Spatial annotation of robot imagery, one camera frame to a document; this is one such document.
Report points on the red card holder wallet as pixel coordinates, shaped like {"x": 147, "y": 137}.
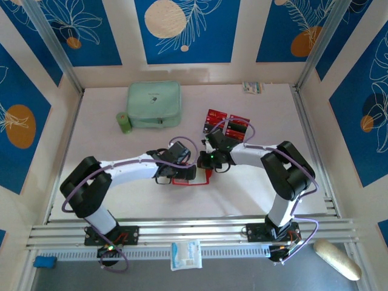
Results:
{"x": 200, "y": 179}

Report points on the black credit card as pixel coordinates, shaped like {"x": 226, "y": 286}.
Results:
{"x": 208, "y": 128}
{"x": 238, "y": 125}

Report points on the red credit card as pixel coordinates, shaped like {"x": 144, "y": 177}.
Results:
{"x": 213, "y": 121}
{"x": 240, "y": 117}
{"x": 235, "y": 134}
{"x": 216, "y": 114}

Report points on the clear acrylic card tray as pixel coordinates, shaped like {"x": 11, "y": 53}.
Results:
{"x": 227, "y": 119}

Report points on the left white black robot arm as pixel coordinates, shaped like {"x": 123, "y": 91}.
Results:
{"x": 85, "y": 188}

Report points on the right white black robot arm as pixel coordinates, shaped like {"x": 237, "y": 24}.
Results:
{"x": 288, "y": 172}

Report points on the green cylindrical roll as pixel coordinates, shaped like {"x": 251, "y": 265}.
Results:
{"x": 124, "y": 122}

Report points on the mint green zip pouch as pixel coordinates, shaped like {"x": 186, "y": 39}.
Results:
{"x": 153, "y": 100}

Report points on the printed paper leaflet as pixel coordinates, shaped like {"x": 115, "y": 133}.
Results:
{"x": 252, "y": 87}

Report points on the white gauze packet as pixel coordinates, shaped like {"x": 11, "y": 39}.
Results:
{"x": 185, "y": 254}

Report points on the black controller board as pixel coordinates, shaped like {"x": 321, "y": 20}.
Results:
{"x": 109, "y": 252}
{"x": 280, "y": 254}

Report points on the blue sponge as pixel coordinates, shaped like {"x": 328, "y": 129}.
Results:
{"x": 45, "y": 262}

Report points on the beige cork roll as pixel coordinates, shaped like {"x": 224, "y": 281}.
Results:
{"x": 336, "y": 259}

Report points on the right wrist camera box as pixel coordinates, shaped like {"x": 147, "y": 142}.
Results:
{"x": 221, "y": 141}

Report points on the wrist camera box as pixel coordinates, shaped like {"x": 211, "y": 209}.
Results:
{"x": 221, "y": 141}
{"x": 179, "y": 151}

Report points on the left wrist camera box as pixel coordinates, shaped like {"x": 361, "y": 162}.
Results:
{"x": 179, "y": 151}

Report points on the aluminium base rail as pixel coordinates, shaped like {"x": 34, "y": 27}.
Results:
{"x": 188, "y": 228}

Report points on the aluminium side rail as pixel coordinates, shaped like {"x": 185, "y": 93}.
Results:
{"x": 74, "y": 121}
{"x": 306, "y": 121}

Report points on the blue floral wall panel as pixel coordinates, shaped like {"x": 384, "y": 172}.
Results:
{"x": 363, "y": 151}
{"x": 12, "y": 166}
{"x": 91, "y": 45}
{"x": 348, "y": 30}
{"x": 272, "y": 30}
{"x": 212, "y": 30}
{"x": 33, "y": 36}

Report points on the aluminium corner post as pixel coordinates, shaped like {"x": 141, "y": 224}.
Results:
{"x": 54, "y": 42}
{"x": 324, "y": 39}

